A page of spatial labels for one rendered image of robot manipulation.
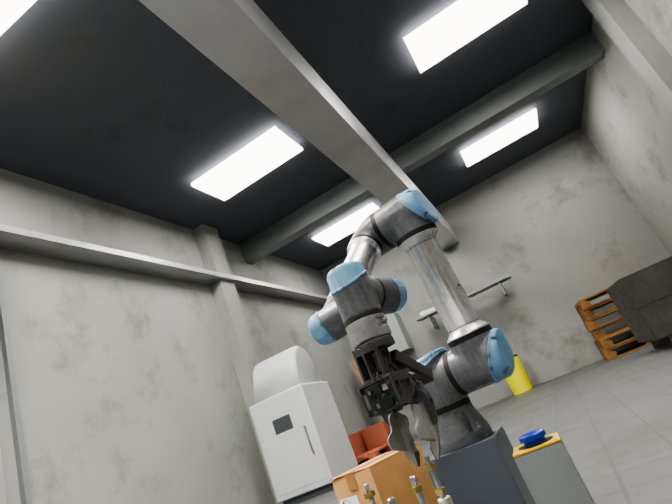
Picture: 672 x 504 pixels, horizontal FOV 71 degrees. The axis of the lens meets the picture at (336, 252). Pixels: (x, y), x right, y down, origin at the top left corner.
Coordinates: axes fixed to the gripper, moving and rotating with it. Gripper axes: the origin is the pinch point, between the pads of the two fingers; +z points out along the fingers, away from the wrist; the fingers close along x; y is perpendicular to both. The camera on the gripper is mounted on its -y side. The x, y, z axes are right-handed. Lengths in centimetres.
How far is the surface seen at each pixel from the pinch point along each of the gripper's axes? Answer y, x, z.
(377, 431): -489, -338, 3
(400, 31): -311, -24, -325
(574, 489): 3.0, 20.7, 9.8
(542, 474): 3.8, 17.9, 6.9
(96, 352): -143, -350, -149
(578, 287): -793, -67, -80
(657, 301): -499, 27, -11
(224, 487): -256, -374, -6
